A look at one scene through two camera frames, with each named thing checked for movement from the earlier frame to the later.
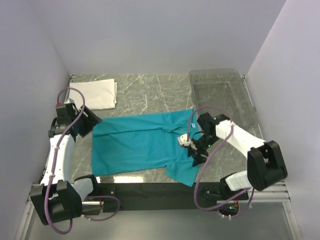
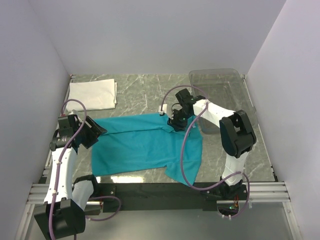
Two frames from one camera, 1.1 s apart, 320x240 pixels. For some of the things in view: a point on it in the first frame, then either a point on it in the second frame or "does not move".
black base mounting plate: (145, 197) does not move
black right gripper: (196, 154) to (176, 125)
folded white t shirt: (98, 94) does not move
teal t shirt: (126, 144) does not move
